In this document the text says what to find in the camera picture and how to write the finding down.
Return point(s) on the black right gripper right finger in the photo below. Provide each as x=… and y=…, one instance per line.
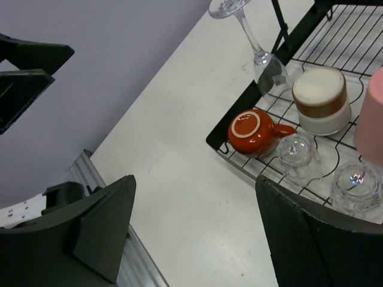
x=312, y=245

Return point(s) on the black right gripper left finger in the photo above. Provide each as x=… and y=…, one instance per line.
x=65, y=237

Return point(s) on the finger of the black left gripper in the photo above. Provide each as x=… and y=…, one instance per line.
x=26, y=55
x=19, y=90

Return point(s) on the clear faceted glass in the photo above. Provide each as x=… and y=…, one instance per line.
x=299, y=159
x=356, y=190

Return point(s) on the orange ceramic mug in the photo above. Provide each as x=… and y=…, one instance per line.
x=255, y=134

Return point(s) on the pink plastic tumbler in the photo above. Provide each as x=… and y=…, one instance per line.
x=368, y=133

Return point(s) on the white brown ceramic cup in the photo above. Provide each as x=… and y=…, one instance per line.
x=321, y=98

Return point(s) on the clear wine glass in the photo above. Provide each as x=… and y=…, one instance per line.
x=270, y=74

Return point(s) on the aluminium mounting rail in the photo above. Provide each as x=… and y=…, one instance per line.
x=137, y=267

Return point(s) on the black wire dish rack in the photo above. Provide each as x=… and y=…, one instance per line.
x=346, y=35

